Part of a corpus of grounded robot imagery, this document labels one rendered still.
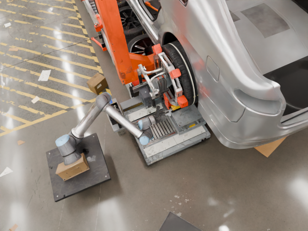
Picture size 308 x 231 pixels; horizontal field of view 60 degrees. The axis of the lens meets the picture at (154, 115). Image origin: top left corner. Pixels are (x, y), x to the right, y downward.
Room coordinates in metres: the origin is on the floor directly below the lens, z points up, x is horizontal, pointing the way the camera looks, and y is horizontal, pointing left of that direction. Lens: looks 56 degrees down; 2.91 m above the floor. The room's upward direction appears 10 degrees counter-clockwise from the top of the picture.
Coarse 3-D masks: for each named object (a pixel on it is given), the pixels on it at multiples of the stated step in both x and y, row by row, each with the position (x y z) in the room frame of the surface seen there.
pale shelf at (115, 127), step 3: (114, 99) 1.96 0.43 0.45; (114, 102) 1.92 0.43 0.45; (117, 102) 1.92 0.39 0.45; (120, 108) 1.82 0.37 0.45; (108, 117) 1.73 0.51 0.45; (111, 123) 1.64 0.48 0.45; (114, 126) 1.59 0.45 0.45; (117, 126) 1.58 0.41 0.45; (114, 129) 1.56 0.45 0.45; (117, 129) 1.55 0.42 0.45; (120, 129) 1.55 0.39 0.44; (114, 132) 1.53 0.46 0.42
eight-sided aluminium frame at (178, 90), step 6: (162, 54) 1.87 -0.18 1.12; (156, 60) 2.00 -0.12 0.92; (162, 60) 1.78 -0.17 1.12; (168, 60) 1.77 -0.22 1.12; (156, 66) 1.99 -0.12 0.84; (168, 66) 1.69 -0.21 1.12; (156, 72) 1.99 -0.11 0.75; (168, 72) 1.66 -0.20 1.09; (174, 84) 1.56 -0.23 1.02; (180, 84) 1.56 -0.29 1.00; (180, 90) 1.52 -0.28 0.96; (168, 96) 1.74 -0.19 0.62; (174, 102) 1.57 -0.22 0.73
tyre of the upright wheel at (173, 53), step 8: (176, 40) 2.02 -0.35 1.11; (168, 48) 1.88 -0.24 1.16; (176, 56) 1.75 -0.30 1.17; (184, 56) 1.74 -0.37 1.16; (176, 64) 1.68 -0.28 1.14; (184, 64) 1.67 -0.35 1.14; (184, 72) 1.60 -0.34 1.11; (192, 72) 1.60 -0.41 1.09; (184, 80) 1.55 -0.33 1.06; (192, 80) 1.55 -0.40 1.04; (184, 88) 1.53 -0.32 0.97; (192, 88) 1.51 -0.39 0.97; (192, 96) 1.50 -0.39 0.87
